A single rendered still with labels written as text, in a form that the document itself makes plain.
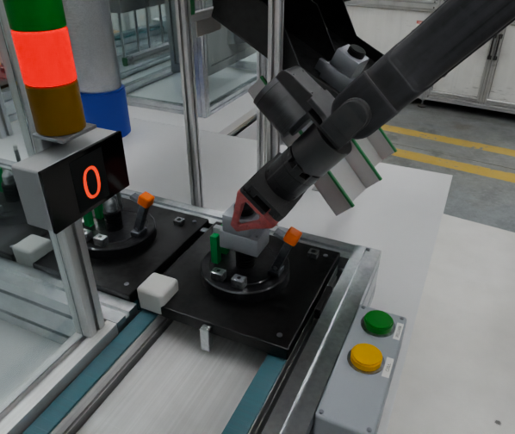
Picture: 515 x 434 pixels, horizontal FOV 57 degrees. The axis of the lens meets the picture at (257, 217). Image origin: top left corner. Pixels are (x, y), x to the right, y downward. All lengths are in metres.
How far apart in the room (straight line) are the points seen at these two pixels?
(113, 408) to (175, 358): 0.11
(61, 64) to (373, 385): 0.50
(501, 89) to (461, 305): 3.79
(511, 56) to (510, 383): 3.90
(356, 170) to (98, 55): 0.87
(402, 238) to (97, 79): 0.98
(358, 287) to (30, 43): 0.55
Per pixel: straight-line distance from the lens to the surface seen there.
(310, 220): 1.11
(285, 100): 0.58
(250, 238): 0.69
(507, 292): 1.01
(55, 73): 0.51
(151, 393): 0.69
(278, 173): 0.61
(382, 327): 0.69
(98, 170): 0.56
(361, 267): 0.82
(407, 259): 1.03
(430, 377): 0.81
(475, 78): 4.65
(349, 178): 0.96
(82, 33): 1.52
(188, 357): 0.72
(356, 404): 0.62
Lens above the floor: 1.44
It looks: 31 degrees down
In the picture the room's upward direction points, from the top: straight up
